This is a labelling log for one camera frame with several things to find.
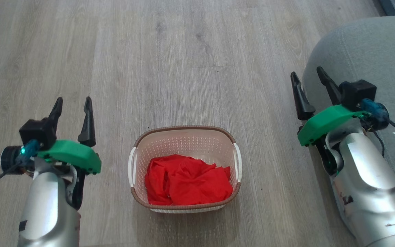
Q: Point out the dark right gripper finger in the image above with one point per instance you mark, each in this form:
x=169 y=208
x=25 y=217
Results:
x=302 y=103
x=331 y=87

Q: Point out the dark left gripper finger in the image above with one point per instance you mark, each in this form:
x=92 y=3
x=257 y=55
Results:
x=87 y=127
x=57 y=111

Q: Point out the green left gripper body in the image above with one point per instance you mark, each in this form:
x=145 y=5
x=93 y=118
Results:
x=74 y=154

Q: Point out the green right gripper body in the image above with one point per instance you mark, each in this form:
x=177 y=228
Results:
x=324 y=121

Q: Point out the red clothing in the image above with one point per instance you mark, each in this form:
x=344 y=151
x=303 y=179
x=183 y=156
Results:
x=190 y=181

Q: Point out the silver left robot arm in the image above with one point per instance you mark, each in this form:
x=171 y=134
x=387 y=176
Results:
x=46 y=206

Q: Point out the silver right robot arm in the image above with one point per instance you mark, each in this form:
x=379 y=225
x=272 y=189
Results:
x=369 y=192

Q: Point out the cream plastic basket brown rim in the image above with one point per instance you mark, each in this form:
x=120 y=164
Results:
x=183 y=140

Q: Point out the black right wrist cylinder module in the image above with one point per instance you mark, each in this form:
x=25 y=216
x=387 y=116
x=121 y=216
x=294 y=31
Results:
x=379 y=115

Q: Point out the black wrist cylinder module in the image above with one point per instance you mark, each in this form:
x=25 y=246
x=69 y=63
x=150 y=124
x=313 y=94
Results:
x=379 y=115
x=9 y=159

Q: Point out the black left wrist cylinder module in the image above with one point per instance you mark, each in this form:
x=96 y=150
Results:
x=9 y=159

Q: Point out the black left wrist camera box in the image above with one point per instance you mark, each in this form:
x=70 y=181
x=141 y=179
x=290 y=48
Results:
x=38 y=132

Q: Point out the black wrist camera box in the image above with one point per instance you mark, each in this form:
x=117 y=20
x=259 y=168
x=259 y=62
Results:
x=38 y=132
x=358 y=92

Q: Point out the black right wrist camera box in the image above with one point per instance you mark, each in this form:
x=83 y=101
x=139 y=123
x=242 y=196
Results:
x=358 y=92

